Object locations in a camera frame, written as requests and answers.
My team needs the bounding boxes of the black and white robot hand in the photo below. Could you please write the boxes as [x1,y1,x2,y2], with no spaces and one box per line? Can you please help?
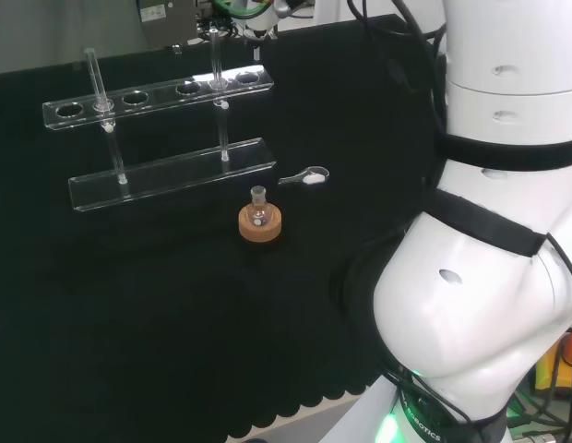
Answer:
[210,0,311,23]

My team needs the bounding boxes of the glass weighing funnel with powder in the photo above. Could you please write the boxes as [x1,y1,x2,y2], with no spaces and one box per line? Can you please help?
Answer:
[277,164,331,187]

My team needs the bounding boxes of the clear acrylic funnel stand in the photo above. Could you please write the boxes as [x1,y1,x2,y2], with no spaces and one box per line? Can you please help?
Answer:
[41,27,278,213]

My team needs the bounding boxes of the grey metal equipment box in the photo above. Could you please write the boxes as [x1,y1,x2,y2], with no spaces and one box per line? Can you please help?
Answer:
[140,0,198,49]

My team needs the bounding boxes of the small round-bottom glass flask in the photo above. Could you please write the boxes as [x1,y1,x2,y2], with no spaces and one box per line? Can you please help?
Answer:
[247,185,271,228]

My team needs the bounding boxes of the black bench cloth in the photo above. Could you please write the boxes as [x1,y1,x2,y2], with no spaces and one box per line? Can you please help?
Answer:
[0,13,448,443]

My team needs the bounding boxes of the yellow stop button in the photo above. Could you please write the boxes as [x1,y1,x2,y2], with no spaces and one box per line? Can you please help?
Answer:
[534,339,572,394]

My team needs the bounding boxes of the black floor cable bundle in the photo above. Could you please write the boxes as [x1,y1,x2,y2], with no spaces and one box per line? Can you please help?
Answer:
[196,12,244,42]

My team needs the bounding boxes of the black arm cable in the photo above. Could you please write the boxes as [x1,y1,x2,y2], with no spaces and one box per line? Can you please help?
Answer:
[345,0,449,139]

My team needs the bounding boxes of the cork ring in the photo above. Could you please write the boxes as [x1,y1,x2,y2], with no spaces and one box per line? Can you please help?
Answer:
[237,202,284,243]

